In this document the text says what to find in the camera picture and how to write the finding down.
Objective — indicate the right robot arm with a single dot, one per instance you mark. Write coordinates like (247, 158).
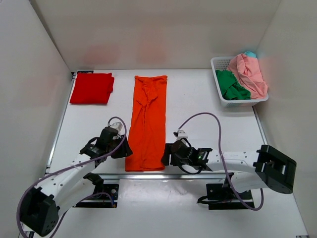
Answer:
(264, 168)

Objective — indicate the orange t shirt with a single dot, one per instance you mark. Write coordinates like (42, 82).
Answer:
(147, 133)

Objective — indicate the aluminium rail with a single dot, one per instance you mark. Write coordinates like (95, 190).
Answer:
(162, 176)

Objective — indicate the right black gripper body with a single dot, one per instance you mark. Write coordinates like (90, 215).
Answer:
(176, 161)

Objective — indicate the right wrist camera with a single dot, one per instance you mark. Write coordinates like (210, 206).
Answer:
(180, 135)

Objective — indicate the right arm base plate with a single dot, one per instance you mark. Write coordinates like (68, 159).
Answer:
(220, 198)

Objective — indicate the green t shirt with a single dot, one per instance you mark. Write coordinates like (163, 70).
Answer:
(230, 88)

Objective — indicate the teal cloth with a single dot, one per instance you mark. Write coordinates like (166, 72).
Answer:
(250, 54)

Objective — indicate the pink t shirt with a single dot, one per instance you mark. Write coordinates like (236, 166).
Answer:
(247, 71)

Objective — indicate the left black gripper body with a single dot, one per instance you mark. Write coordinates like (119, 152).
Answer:
(114, 145)

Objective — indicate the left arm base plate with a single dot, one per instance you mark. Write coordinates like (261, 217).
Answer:
(104, 196)

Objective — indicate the folded red t shirt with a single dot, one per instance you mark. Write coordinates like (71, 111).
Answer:
(92, 89)

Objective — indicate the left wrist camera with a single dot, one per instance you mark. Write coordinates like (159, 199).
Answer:
(117, 126)

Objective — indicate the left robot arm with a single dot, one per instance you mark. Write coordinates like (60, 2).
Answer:
(45, 203)

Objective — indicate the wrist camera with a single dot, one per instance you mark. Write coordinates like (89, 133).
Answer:
(180, 135)
(117, 126)

